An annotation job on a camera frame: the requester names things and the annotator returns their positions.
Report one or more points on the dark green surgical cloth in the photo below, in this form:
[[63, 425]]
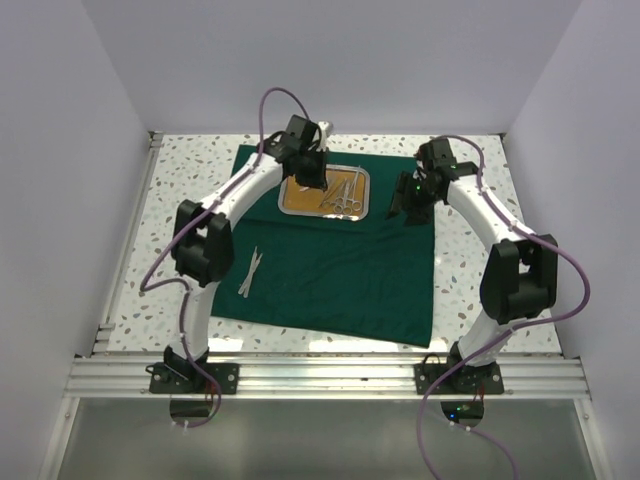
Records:
[[373, 278]]

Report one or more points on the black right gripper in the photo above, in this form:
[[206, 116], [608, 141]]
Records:
[[402, 201]]

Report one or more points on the black mounting plate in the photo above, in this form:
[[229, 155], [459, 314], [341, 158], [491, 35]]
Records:
[[468, 380], [165, 381]]

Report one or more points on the yellow tray liner mat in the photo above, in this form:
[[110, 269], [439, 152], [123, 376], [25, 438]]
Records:
[[300, 202]]

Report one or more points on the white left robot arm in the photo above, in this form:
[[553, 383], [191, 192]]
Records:
[[203, 248]]

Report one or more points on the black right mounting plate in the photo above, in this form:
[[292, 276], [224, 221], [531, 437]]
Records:
[[468, 380]]

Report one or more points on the steel instrument tray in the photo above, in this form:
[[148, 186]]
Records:
[[330, 216]]

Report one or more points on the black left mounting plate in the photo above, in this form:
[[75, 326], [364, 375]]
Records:
[[165, 381]]

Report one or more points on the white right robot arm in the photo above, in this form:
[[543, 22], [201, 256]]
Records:
[[520, 277]]

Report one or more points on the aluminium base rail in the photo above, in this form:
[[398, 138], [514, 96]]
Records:
[[330, 376]]

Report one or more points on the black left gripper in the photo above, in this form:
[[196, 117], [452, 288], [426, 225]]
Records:
[[319, 179]]

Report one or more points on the steel surgical scissors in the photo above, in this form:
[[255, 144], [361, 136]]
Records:
[[335, 201]]

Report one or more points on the steel hemostat clamp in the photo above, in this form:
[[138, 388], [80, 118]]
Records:
[[347, 203]]

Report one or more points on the steel scalpel handle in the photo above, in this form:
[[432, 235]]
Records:
[[244, 288], [255, 260]]

